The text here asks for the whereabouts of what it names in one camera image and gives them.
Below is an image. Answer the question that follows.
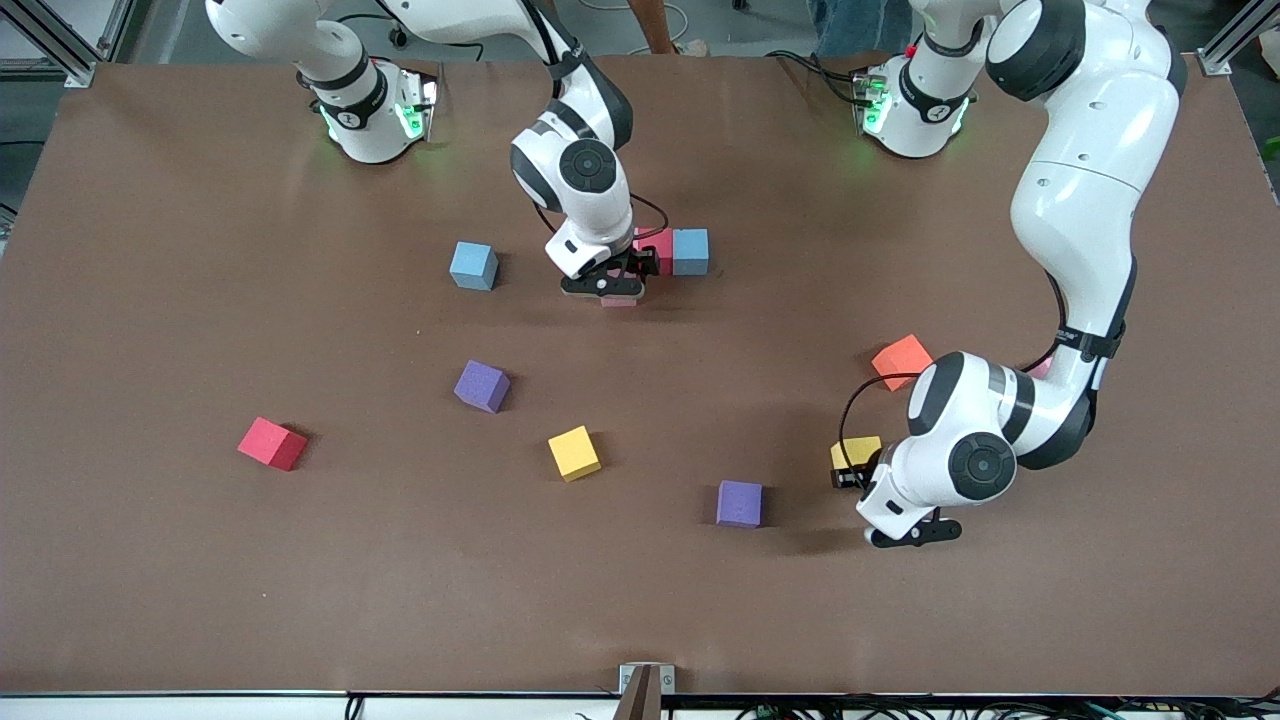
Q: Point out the blue foam cube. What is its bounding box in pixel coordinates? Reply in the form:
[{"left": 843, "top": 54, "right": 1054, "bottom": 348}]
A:
[
  {"left": 672, "top": 228, "right": 711, "bottom": 277},
  {"left": 449, "top": 241, "right": 499, "bottom": 292}
]

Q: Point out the white table edge rail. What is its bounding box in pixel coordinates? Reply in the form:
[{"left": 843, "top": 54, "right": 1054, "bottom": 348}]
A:
[{"left": 0, "top": 690, "right": 1280, "bottom": 720}]

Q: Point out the bare-legged person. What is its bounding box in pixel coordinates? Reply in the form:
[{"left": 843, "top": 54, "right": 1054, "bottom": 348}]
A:
[{"left": 628, "top": 0, "right": 713, "bottom": 57}]

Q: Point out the yellow foam cube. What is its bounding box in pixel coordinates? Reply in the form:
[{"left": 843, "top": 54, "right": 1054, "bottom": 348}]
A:
[
  {"left": 547, "top": 425, "right": 603, "bottom": 484},
  {"left": 830, "top": 436, "right": 884, "bottom": 471}
]

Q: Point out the purple foam cube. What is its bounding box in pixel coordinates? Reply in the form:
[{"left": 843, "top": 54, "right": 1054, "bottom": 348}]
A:
[
  {"left": 453, "top": 359, "right": 512, "bottom": 415},
  {"left": 715, "top": 480, "right": 764, "bottom": 529}
]

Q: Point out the orange foam cube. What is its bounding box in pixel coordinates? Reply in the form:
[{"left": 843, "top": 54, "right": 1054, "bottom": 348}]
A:
[{"left": 871, "top": 334, "right": 935, "bottom": 392}]

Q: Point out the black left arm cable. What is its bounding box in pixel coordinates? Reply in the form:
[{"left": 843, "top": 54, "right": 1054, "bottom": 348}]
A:
[{"left": 838, "top": 372, "right": 926, "bottom": 471}]

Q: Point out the metal table edge bracket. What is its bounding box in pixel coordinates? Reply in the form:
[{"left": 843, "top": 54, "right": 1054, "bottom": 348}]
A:
[{"left": 618, "top": 662, "right": 676, "bottom": 720}]

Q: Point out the aluminium frame profile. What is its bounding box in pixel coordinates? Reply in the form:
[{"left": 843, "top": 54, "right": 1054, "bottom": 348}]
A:
[
  {"left": 1195, "top": 0, "right": 1280, "bottom": 77},
  {"left": 0, "top": 0, "right": 136, "bottom": 89}
]

